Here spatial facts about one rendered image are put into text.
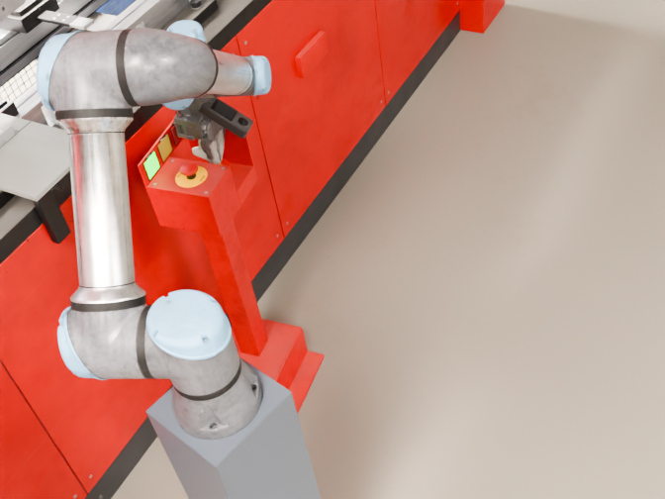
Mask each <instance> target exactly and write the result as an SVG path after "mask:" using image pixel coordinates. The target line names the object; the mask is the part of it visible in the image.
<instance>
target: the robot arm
mask: <svg viewBox="0 0 665 499"><path fill-rule="evenodd" d="M37 88H38V92H39V95H41V101H42V103H43V104H44V106H45V107H46V108H47V109H49V110H51V111H53V112H55V120H56V122H57V123H58V124H59V125H60V126H61V127H62V128H63V129H65V131H66V132H67V140H68V152H69V165H70V177H71V190H72V203H73V215H74V229H75V239H76V252H77V265H78V277H79V287H78V289H77V290H76V291H75V292H74V294H73V295H72V296H71V297H70V306H69V307H68V308H66V309H65V310H64V311H63V312H62V314H61V316H60V318H59V323H60V326H58V328H57V339H58V346H59V350H60V354H61V356H62V359H63V361H64V363H65V365H66V366H67V367H68V369H69V370H71V371H72V373H73V374H75V375H77V376H79V377H82V378H96V379H99V380H107V379H170V380H171V382H172V385H173V388H172V398H171V406H172V411H173V414H174V416H175V419H176V421H177V423H178V425H179V426H180V427H181V429H182V430H183V431H184V432H186V433H187V434H189V435H190V436H192V437H195V438H198V439H202V440H218V439H222V438H226V437H229V436H231V435H233V434H235V433H237V432H239V431H240V430H242V429H243V428H245V427H246V426H247V425H248V424H249V423H250V422H251V421H252V420H253V418H254V417H255V415H256V414H257V412H258V410H259V407H260V404H261V398H262V393H261V388H260V384H259V381H258V379H257V376H256V375H255V373H254V371H253V370H252V369H251V368H250V367H249V366H248V365H247V364H246V363H245V362H244V361H243V360H242V359H240V358H239V355H238V350H237V347H236V344H235V341H234V338H233V335H232V329H231V324H230V322H229V319H228V317H227V316H226V314H225V313H224V311H223V308H222V307H221V305H220V304H219V303H218V302H217V301H216V300H215V299H214V298H213V297H212V296H210V295H208V294H206V293H204V292H201V291H197V290H190V289H184V290H177V291H173V292H170V293H168V296H167V297H164V296H162V297H160V298H159V299H157V300H156V301H155V302H154V303H153V304H152V305H146V297H145V291H144V290H143V289H142V288H141V287H139V286H138V285H137V284H136V282H135V268H134V254H133V240H132V226H131V211H130V197H129V183H128V170H127V156H126V142H125V129H126V127H127V126H128V125H129V124H130V123H131V122H132V121H133V119H134V113H133V107H141V106H150V105H158V104H162V105H163V106H165V107H166V108H169V109H171V110H176V116H175V117H174V118H173V119H174V123H175V128H176V132H177V136H178V137H180V138H185V139H186V140H191V141H194V140H195V139H198V140H199V141H198V144H199V146H198V147H195V148H192V152H193V153H194V154H195V155H197V156H199V157H202V158H204V159H205V160H208V161H209V163H213V164H220V163H221V161H222V159H223V153H224V145H225V135H226V129H227V130H229V131H230V132H232V133H233V134H235V135H237V136H238V137H240V138H241V139H244V138H245V136H246V135H247V133H248V131H249V130H250V128H251V126H252V125H253V121H252V120H251V119H249V118H248V117H247V116H245V115H244V114H242V113H241V112H239V111H238V110H236V109H234V108H233V107H231V106H230V105H228V104H226V103H225V102H223V101H222V100H220V99H218V98H217V97H231V96H255V95H262V94H267V93H268V92H269V90H270V88H271V69H270V64H269V61H268V59H267V58H266V57H265V56H254V55H251V56H238V55H234V54H230V53H226V52H223V51H219V50H212V48H211V47H210V46H209V45H208V44H206V38H205V35H204V31H203V28H202V26H201V25H200V24H199V23H198V22H195V21H192V20H182V21H178V22H175V23H173V24H172V25H170V26H169V27H168V29H167V31H164V30H160V29H151V28H134V29H123V30H109V31H94V32H83V31H75V32H73V33H70V34H61V35H56V36H54V37H52V38H50V39H49V40H48V41H47V42H46V44H45V46H44V47H43V48H42V50H41V53H40V56H39V59H38V65H37ZM177 110H178V111H177ZM179 114H180V115H179ZM178 115H179V116H178ZM177 126H178V127H177ZM178 130H179V131H178Z"/></svg>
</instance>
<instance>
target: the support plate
mask: <svg viewBox="0 0 665 499"><path fill-rule="evenodd" d="M29 122H30V121H28V120H24V119H20V118H17V117H13V116H9V115H5V114H2V113H1V114H0V130H2V131H5V130H6V129H7V128H9V127H10V126H11V127H12V129H13V131H14V133H15V134H16V133H17V132H15V131H16V130H17V131H20V130H21V129H22V128H23V127H24V126H26V125H27V124H28V123H29ZM69 170H70V165H69V152H68V140H67V132H66V131H65V130H61V129H58V128H54V127H50V126H46V125H43V124H39V123H35V122H31V123H30V124H29V125H28V126H26V127H25V128H24V129H23V130H22V131H21V132H19V133H18V134H17V135H16V136H15V137H14V138H12V139H11V140H10V141H9V142H8V143H7V144H5V145H4V146H3V147H2V148H1V149H0V190H3V191H6V192H9V193H12V194H15V195H18V196H21V197H25V198H28V199H31V200H34V201H39V200H40V199H41V198H42V197H43V196H44V195H45V194H46V193H47V192H48V191H49V190H50V189H51V188H52V187H54V186H55V185H56V184H57V183H58V181H59V180H60V179H61V178H62V177H63V176H64V175H65V174H66V173H67V172H68V171H69Z"/></svg>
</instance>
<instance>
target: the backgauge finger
mask: <svg viewBox="0 0 665 499"><path fill-rule="evenodd" d="M58 9H59V6H58V3H57V1H56V0H26V2H25V4H24V5H22V6H21V7H20V8H18V9H17V10H16V11H14V12H13V13H12V14H10V15H9V16H7V17H6V18H5V19H3V20H2V21H1V22H0V29H5V30H10V31H15V32H19V33H24V34H27V33H28V32H30V31H31V30H32V29H34V28H35V27H36V26H37V25H39V24H40V23H41V22H47V23H52V24H57V25H62V26H66V27H71V28H76V29H81V30H86V29H87V28H88V27H89V26H91V25H92V24H93V23H94V20H93V19H88V18H83V17H78V16H72V15H67V14H62V13H57V12H56V11H57V10H58Z"/></svg>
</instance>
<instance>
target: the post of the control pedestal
mask: <svg viewBox="0 0 665 499"><path fill-rule="evenodd" d="M201 235H202V238H203V241H204V244H205V247H206V250H207V253H208V256H209V259H210V262H211V264H212V267H213V270H214V273H215V276H216V279H217V282H218V285H219V288H220V291H221V294H222V297H223V300H224V303H225V306H226V309H227V312H228V315H229V318H230V321H231V324H232V327H233V330H234V333H235V336H236V339H237V344H238V347H239V350H240V352H244V353H248V354H252V355H256V356H260V354H261V352H262V351H263V349H264V347H265V345H266V343H267V341H268V339H267V337H266V333H265V330H264V326H263V323H262V320H261V316H260V313H259V309H258V306H257V302H256V299H255V295H254V292H253V289H252V285H251V282H250V278H249V275H248V271H247V268H246V265H245V261H244V258H243V254H242V251H241V247H240V244H239V240H238V235H237V231H236V228H235V224H234V221H233V220H231V222H230V223H229V225H228V226H227V228H226V230H225V231H224V233H223V234H222V236H221V237H217V236H211V235H206V234H201Z"/></svg>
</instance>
